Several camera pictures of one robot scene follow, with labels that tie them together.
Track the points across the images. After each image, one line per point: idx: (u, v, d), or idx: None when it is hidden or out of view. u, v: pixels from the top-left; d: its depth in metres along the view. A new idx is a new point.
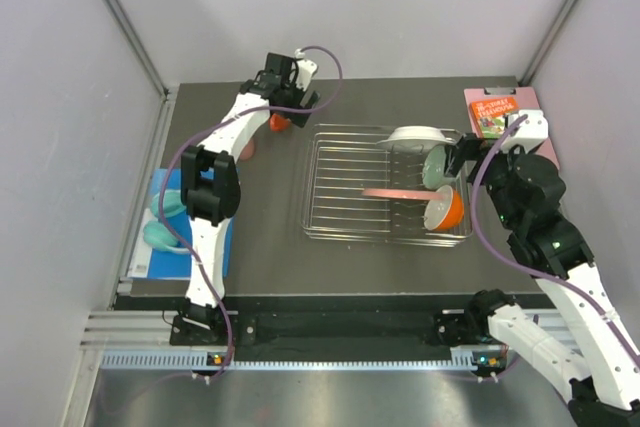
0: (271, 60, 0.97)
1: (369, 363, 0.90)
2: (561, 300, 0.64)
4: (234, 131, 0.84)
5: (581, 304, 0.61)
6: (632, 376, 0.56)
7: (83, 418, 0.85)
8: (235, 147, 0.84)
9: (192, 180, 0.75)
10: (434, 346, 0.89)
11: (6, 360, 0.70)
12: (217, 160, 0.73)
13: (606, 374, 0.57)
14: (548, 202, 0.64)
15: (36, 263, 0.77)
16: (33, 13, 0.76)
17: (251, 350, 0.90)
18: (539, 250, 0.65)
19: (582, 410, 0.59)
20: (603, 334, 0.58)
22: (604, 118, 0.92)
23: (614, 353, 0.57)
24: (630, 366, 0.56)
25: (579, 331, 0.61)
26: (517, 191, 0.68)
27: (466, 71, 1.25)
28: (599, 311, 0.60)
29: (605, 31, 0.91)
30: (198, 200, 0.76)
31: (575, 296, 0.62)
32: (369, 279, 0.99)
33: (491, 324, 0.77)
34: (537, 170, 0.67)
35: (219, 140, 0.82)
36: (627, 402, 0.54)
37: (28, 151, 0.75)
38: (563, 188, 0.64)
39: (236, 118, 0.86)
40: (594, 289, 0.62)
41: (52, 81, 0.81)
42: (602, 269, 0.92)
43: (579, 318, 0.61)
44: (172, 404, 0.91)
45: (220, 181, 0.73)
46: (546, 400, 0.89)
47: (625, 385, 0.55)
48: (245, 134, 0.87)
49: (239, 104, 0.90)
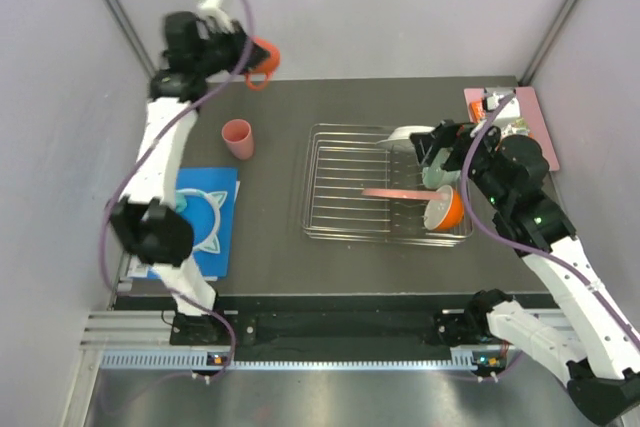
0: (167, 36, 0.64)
1: (367, 363, 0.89)
2: (547, 275, 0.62)
4: (160, 164, 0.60)
5: (567, 276, 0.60)
6: (623, 346, 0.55)
7: (83, 419, 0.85)
8: (169, 183, 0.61)
9: (131, 235, 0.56)
10: (434, 346, 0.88)
11: (6, 357, 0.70)
12: (150, 211, 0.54)
13: (598, 346, 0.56)
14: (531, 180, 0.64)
15: (36, 261, 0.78)
16: (33, 10, 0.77)
17: (251, 350, 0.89)
18: (522, 227, 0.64)
19: (580, 390, 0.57)
20: (591, 306, 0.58)
22: (602, 117, 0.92)
23: (603, 324, 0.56)
24: (620, 336, 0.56)
25: (568, 305, 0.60)
26: (503, 171, 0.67)
27: (466, 71, 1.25)
28: (585, 282, 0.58)
29: (603, 29, 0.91)
30: (150, 253, 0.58)
31: (561, 270, 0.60)
32: (369, 279, 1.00)
33: (489, 317, 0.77)
34: (523, 150, 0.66)
35: (145, 182, 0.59)
36: (621, 373, 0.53)
37: (28, 149, 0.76)
38: (546, 166, 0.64)
39: (154, 146, 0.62)
40: (579, 260, 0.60)
41: (51, 79, 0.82)
42: (603, 269, 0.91)
43: (566, 292, 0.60)
44: (173, 404, 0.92)
45: (167, 228, 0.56)
46: (546, 402, 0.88)
47: (616, 355, 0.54)
48: (175, 161, 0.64)
49: (154, 122, 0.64)
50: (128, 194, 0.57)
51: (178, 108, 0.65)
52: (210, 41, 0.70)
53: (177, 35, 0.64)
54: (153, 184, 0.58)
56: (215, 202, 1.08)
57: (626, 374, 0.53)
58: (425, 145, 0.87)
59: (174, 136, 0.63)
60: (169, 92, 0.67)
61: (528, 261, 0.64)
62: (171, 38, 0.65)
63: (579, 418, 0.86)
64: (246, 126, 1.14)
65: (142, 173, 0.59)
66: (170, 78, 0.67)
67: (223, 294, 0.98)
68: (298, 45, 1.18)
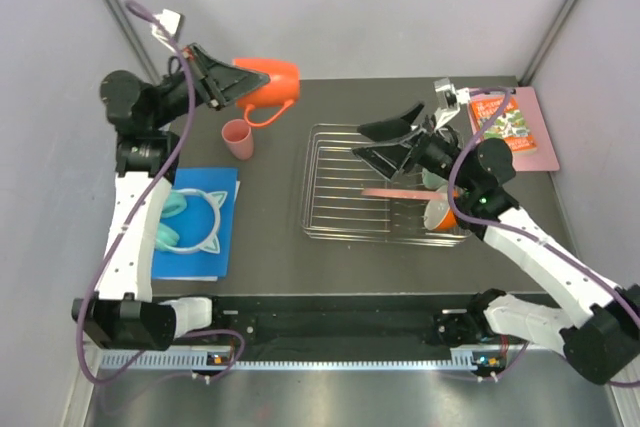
0: (118, 124, 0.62)
1: (369, 363, 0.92)
2: (505, 245, 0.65)
4: (131, 252, 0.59)
5: (518, 239, 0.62)
6: (585, 285, 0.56)
7: (83, 418, 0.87)
8: (144, 269, 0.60)
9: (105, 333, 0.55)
10: (434, 345, 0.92)
11: (6, 356, 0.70)
12: (124, 309, 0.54)
13: (565, 293, 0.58)
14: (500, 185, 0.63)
15: (35, 261, 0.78)
16: (33, 11, 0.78)
17: (251, 349, 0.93)
18: (475, 212, 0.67)
19: (575, 352, 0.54)
20: (547, 258, 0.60)
22: (602, 117, 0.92)
23: (561, 272, 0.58)
24: (581, 277, 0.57)
25: (532, 265, 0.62)
26: (475, 171, 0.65)
27: (466, 71, 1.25)
28: (535, 239, 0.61)
29: (603, 29, 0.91)
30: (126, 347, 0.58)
31: (511, 234, 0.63)
32: (371, 279, 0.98)
33: (488, 317, 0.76)
34: (498, 157, 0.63)
35: (116, 276, 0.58)
36: (590, 309, 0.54)
37: (28, 150, 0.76)
38: (514, 172, 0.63)
39: (123, 231, 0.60)
40: (526, 223, 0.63)
41: (51, 80, 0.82)
42: (606, 267, 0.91)
43: (524, 253, 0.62)
44: (172, 404, 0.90)
45: (141, 330, 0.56)
46: (548, 402, 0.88)
47: (580, 295, 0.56)
48: (150, 239, 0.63)
49: (123, 200, 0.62)
50: (100, 290, 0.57)
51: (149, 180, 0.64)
52: (163, 90, 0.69)
53: (127, 115, 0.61)
54: (124, 278, 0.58)
56: (215, 202, 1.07)
57: (593, 308, 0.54)
58: (387, 155, 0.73)
59: (145, 215, 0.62)
60: (140, 165, 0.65)
61: (487, 238, 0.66)
62: (123, 120, 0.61)
63: (581, 417, 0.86)
64: (246, 127, 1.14)
65: (113, 265, 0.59)
66: (138, 146, 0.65)
67: (222, 294, 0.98)
68: (299, 46, 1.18)
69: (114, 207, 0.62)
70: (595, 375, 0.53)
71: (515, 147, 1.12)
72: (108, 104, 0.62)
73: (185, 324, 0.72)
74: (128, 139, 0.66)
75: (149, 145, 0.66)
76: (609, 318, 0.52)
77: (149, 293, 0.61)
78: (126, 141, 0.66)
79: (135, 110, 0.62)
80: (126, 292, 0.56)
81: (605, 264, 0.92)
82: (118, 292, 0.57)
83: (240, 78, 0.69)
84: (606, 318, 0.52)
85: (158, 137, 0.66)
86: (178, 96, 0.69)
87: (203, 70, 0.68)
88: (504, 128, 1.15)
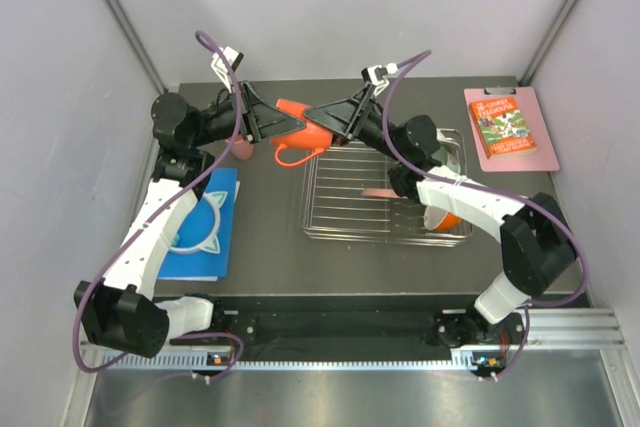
0: (161, 139, 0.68)
1: (369, 363, 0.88)
2: (435, 198, 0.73)
4: (144, 249, 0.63)
5: (442, 187, 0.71)
6: (496, 204, 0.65)
7: (83, 418, 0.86)
8: (150, 268, 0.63)
9: (97, 321, 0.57)
10: (435, 346, 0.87)
11: (6, 356, 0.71)
12: (122, 300, 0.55)
13: (483, 216, 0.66)
14: (428, 157, 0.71)
15: (35, 262, 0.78)
16: (34, 12, 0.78)
17: (251, 350, 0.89)
18: (408, 183, 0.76)
19: (511, 270, 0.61)
20: (465, 193, 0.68)
22: (601, 117, 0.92)
23: (478, 199, 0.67)
24: (494, 199, 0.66)
25: (458, 207, 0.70)
26: (404, 147, 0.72)
27: (466, 71, 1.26)
28: (452, 180, 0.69)
29: (602, 29, 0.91)
30: (112, 342, 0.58)
31: (436, 184, 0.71)
32: (369, 278, 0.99)
33: (481, 310, 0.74)
34: (424, 133, 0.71)
35: (126, 268, 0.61)
36: (502, 218, 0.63)
37: (29, 149, 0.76)
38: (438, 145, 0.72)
39: (143, 228, 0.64)
40: (448, 174, 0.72)
41: (52, 80, 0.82)
42: (607, 266, 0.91)
43: (448, 198, 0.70)
44: (172, 404, 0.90)
45: (131, 327, 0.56)
46: (547, 401, 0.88)
47: (494, 211, 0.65)
48: (164, 241, 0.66)
49: (151, 203, 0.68)
50: (108, 278, 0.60)
51: (178, 189, 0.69)
52: (207, 117, 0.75)
53: (171, 133, 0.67)
54: (131, 271, 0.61)
56: (215, 202, 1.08)
57: (505, 217, 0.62)
58: (337, 114, 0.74)
59: (168, 217, 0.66)
60: (174, 176, 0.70)
61: (422, 198, 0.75)
62: (167, 137, 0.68)
63: (580, 417, 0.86)
64: None
65: (125, 257, 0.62)
66: (177, 159, 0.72)
67: (223, 293, 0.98)
68: (299, 45, 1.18)
69: (144, 206, 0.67)
70: (533, 285, 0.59)
71: (515, 146, 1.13)
72: (155, 120, 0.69)
73: (182, 325, 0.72)
74: (168, 153, 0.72)
75: (185, 160, 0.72)
76: (519, 221, 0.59)
77: (149, 291, 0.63)
78: (166, 153, 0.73)
79: (178, 130, 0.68)
80: (129, 284, 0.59)
81: (603, 263, 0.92)
82: (122, 283, 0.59)
83: (279, 120, 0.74)
84: (517, 223, 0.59)
85: (195, 155, 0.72)
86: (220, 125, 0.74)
87: (248, 107, 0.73)
88: (504, 128, 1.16)
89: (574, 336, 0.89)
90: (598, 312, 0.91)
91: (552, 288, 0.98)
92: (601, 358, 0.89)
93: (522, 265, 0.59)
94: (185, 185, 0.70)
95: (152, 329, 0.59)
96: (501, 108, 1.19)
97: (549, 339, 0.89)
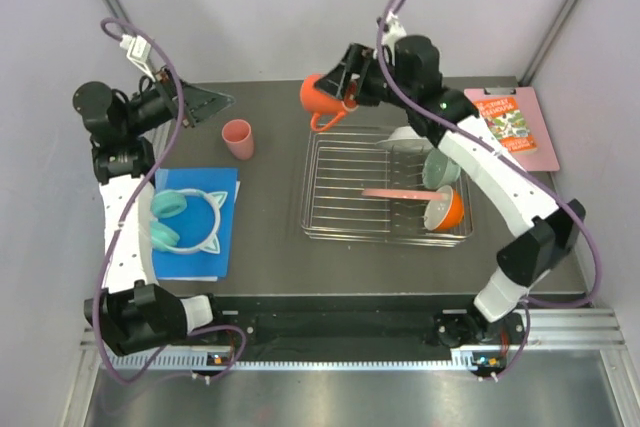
0: (94, 126, 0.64)
1: (368, 363, 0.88)
2: (458, 154, 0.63)
4: (131, 246, 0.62)
5: (474, 149, 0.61)
6: (528, 196, 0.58)
7: (83, 419, 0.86)
8: (145, 260, 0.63)
9: (120, 331, 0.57)
10: (435, 346, 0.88)
11: (6, 355, 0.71)
12: (137, 297, 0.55)
13: (507, 202, 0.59)
14: (425, 68, 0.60)
15: (34, 262, 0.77)
16: (34, 12, 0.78)
17: (251, 350, 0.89)
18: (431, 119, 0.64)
19: (508, 257, 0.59)
20: (496, 169, 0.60)
22: (601, 117, 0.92)
23: (511, 183, 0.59)
24: (527, 189, 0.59)
25: (482, 177, 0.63)
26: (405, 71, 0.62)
27: (466, 71, 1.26)
28: (489, 151, 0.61)
29: (601, 29, 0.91)
30: (140, 343, 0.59)
31: (467, 144, 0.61)
32: (369, 279, 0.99)
33: (479, 308, 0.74)
34: (417, 42, 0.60)
35: (123, 269, 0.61)
36: (532, 219, 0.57)
37: (29, 149, 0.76)
38: (436, 49, 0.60)
39: (120, 229, 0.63)
40: (484, 135, 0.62)
41: (52, 80, 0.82)
42: (608, 267, 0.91)
43: (475, 164, 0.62)
44: (172, 404, 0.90)
45: (155, 318, 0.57)
46: (547, 400, 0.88)
47: (524, 204, 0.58)
48: (145, 233, 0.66)
49: (113, 204, 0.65)
50: (110, 286, 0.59)
51: (134, 181, 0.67)
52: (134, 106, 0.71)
53: (102, 118, 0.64)
54: (129, 269, 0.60)
56: (215, 202, 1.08)
57: (536, 219, 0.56)
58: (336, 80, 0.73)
59: (137, 210, 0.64)
60: (121, 172, 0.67)
61: (443, 149, 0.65)
62: (101, 125, 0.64)
63: (579, 417, 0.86)
64: (246, 127, 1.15)
65: (117, 260, 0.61)
66: (116, 156, 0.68)
67: (222, 294, 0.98)
68: (299, 44, 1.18)
69: (106, 210, 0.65)
70: (523, 280, 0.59)
71: (515, 146, 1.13)
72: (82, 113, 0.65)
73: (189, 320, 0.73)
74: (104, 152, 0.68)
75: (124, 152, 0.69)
76: (548, 229, 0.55)
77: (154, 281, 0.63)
78: (104, 154, 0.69)
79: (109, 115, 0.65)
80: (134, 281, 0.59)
81: (604, 263, 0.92)
82: (126, 283, 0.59)
83: (208, 99, 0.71)
84: (544, 229, 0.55)
85: (133, 145, 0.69)
86: (148, 113, 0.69)
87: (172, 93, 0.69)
88: (504, 128, 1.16)
89: (574, 336, 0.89)
90: (598, 312, 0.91)
91: (553, 288, 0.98)
92: (600, 358, 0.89)
93: (526, 262, 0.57)
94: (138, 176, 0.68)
95: (173, 314, 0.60)
96: (501, 108, 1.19)
97: (549, 339, 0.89)
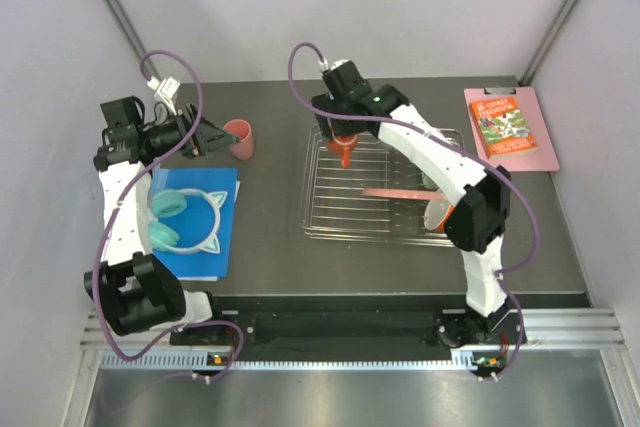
0: (108, 109, 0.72)
1: (368, 363, 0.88)
2: (397, 142, 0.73)
4: (130, 221, 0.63)
5: (408, 134, 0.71)
6: (459, 169, 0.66)
7: (83, 418, 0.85)
8: (143, 238, 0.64)
9: (118, 305, 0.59)
10: (435, 345, 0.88)
11: (6, 355, 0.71)
12: (137, 265, 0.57)
13: (443, 177, 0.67)
14: (345, 79, 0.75)
15: (36, 262, 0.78)
16: (35, 13, 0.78)
17: (251, 349, 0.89)
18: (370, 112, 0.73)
19: (452, 227, 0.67)
20: (429, 148, 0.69)
22: (601, 117, 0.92)
23: (442, 160, 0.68)
24: (458, 163, 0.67)
25: (418, 157, 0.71)
26: (338, 85, 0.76)
27: (466, 72, 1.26)
28: (421, 132, 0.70)
29: (601, 29, 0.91)
30: (139, 320, 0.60)
31: (402, 130, 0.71)
32: (369, 279, 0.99)
33: (472, 305, 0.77)
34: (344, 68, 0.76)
35: (121, 242, 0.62)
36: (464, 188, 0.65)
37: (29, 150, 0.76)
38: (352, 63, 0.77)
39: (119, 208, 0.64)
40: (415, 120, 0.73)
41: (52, 80, 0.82)
42: (609, 267, 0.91)
43: (412, 146, 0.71)
44: (172, 404, 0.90)
45: (153, 289, 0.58)
46: (547, 399, 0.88)
47: (456, 176, 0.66)
48: (143, 214, 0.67)
49: (112, 188, 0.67)
50: (108, 258, 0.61)
51: (133, 168, 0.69)
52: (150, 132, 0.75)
53: (118, 106, 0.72)
54: (128, 243, 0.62)
56: (215, 202, 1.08)
57: (466, 187, 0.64)
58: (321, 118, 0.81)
59: (136, 193, 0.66)
60: (119, 160, 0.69)
61: (385, 139, 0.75)
62: (115, 111, 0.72)
63: (579, 416, 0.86)
64: (246, 126, 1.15)
65: (115, 235, 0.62)
66: (115, 147, 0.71)
67: (222, 293, 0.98)
68: (299, 44, 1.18)
69: (104, 193, 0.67)
70: (469, 243, 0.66)
71: (515, 146, 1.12)
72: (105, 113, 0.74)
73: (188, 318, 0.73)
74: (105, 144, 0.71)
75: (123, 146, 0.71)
76: (477, 193, 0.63)
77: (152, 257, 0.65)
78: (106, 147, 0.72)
79: (127, 112, 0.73)
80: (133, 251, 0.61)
81: (605, 263, 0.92)
82: (124, 255, 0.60)
83: (218, 135, 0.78)
84: (475, 193, 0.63)
85: (132, 139, 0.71)
86: (162, 141, 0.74)
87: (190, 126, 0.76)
88: (504, 128, 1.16)
89: (575, 336, 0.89)
90: (598, 312, 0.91)
91: (554, 287, 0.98)
92: (601, 357, 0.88)
93: (466, 227, 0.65)
94: (134, 164, 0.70)
95: (171, 289, 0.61)
96: (501, 108, 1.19)
97: (550, 338, 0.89)
